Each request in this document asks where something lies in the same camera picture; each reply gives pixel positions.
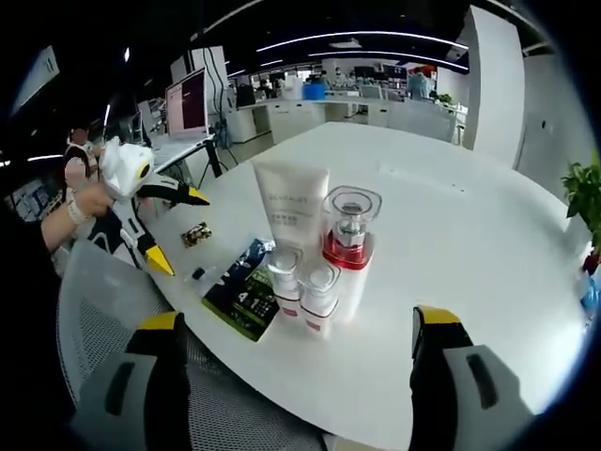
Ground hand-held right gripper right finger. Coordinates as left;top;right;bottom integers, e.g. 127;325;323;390
408;304;534;451

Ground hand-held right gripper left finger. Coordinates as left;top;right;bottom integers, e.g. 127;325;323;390
69;310;193;451

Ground brown foil packet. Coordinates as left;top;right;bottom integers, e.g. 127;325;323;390
181;221;214;248

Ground small blue white sachet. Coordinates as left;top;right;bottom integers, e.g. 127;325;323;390
187;264;219;284

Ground white skincare tube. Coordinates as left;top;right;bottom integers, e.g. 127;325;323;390
249;159;331;251

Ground green black skincare sachet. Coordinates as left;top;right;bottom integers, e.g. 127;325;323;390
201;238;279;343

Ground large red-collared skincare bottle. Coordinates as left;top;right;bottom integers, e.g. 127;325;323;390
321;184;383;326

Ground small clear-capped skincare bottle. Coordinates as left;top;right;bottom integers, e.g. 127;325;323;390
298;262;343;338

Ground person's left hand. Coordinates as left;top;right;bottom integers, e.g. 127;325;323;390
72;186;115;221

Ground white tripod stand tray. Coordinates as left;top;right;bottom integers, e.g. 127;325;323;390
148;132;225;179

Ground white wrist watch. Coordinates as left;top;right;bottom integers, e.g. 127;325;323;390
65;194;96;224

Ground grey mesh office chair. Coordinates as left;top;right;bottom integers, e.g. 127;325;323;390
55;238;340;451

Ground large display screen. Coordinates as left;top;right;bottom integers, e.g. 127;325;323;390
164;66;209;141

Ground white ceiling air conditioner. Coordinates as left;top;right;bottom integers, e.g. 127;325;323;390
10;44;62;117

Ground white counter cabinets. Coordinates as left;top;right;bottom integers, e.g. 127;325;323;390
229;95;467;143

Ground pile of small clutter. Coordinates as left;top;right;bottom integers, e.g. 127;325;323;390
581;242;601;326

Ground potted green plant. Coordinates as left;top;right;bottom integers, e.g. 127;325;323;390
560;149;601;237

